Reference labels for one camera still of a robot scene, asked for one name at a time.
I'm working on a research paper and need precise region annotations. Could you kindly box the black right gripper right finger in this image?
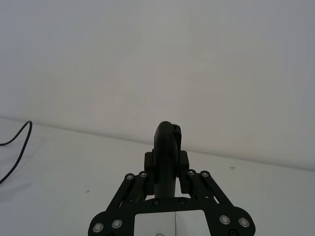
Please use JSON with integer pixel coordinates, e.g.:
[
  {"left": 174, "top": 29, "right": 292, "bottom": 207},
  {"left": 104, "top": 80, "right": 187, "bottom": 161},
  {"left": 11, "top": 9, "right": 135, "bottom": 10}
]
[{"left": 177, "top": 150, "right": 257, "bottom": 236}]

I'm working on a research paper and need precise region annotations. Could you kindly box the white table cloth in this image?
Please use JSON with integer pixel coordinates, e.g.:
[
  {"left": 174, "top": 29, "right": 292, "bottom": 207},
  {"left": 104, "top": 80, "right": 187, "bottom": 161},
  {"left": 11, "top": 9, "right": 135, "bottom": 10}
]
[{"left": 0, "top": 116, "right": 315, "bottom": 236}]

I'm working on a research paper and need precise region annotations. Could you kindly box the black power cable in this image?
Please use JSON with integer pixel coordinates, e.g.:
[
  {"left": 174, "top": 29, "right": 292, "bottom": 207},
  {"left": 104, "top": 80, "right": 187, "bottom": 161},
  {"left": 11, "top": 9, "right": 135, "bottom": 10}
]
[{"left": 0, "top": 120, "right": 33, "bottom": 185}]

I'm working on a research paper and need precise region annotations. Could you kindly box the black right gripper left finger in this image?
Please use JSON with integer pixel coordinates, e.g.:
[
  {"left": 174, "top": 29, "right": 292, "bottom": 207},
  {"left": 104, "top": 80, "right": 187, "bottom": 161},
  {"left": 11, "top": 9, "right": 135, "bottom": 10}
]
[{"left": 88, "top": 151, "right": 155, "bottom": 236}]

